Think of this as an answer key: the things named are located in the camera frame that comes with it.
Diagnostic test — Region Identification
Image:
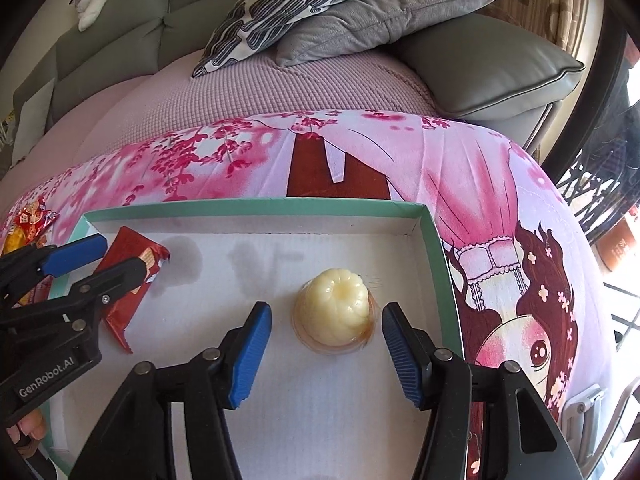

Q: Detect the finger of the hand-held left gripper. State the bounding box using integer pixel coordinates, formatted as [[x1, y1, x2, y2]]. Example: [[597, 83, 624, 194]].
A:
[[59, 258, 162, 335], [0, 233, 109, 307]]

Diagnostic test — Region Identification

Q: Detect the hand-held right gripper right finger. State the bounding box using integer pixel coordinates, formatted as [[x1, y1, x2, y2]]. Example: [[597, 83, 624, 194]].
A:
[[381, 302, 583, 480]]

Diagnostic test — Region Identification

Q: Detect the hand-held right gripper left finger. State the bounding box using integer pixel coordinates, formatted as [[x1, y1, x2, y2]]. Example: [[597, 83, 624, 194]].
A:
[[67, 301, 273, 480]]

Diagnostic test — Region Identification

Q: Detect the small red wafer packet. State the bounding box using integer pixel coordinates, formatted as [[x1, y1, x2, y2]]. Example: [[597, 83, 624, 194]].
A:
[[97, 226, 171, 356]]

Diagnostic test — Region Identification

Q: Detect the green-rimmed cardboard box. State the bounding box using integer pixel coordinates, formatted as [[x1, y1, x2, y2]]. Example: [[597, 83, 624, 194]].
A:
[[37, 199, 466, 480]]

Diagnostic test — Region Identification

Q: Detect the yellow pudding cup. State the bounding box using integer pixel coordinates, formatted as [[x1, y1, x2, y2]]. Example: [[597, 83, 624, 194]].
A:
[[292, 268, 381, 353]]

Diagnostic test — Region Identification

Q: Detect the person's left hand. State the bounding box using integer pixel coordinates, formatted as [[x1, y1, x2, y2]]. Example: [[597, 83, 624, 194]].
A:
[[5, 407, 53, 461]]

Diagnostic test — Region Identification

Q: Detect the red and yellow snack packet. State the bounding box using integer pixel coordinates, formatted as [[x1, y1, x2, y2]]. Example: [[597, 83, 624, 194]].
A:
[[0, 197, 61, 261]]

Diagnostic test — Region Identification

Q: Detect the pink printed blanket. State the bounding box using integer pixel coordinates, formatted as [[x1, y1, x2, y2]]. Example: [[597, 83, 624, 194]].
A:
[[0, 108, 618, 480]]

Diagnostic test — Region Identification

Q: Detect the white phone stand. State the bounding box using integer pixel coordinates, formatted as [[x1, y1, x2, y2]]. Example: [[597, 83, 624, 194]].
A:
[[562, 384, 621, 461]]

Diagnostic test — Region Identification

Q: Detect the pink textured sofa cover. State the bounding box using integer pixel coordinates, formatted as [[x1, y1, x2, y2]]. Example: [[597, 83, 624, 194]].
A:
[[30, 52, 441, 181]]

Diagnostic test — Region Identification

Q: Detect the grey sofa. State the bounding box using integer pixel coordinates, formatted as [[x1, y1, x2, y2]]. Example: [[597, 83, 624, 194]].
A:
[[10, 0, 558, 161]]

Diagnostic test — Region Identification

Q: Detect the orange flower pot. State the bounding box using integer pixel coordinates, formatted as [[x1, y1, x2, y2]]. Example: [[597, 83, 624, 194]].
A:
[[597, 215, 636, 271]]

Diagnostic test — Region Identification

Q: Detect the black folding rack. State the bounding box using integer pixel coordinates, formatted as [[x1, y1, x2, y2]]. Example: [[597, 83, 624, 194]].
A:
[[555, 125, 640, 246]]

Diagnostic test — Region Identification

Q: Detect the grey leather armrest cushion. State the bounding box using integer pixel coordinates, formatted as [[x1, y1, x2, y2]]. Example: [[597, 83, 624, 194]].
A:
[[397, 12, 586, 121]]

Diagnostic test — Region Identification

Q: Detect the black and white patterned pillow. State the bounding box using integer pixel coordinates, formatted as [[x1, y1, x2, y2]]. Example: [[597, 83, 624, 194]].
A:
[[192, 0, 396, 78]]

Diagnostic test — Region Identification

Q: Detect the grey fabric pillow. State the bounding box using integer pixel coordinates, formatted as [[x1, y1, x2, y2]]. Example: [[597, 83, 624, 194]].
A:
[[275, 0, 502, 68]]

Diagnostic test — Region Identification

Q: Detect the dark door frame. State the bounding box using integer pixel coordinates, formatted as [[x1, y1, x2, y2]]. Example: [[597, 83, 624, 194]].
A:
[[540, 7, 632, 173]]

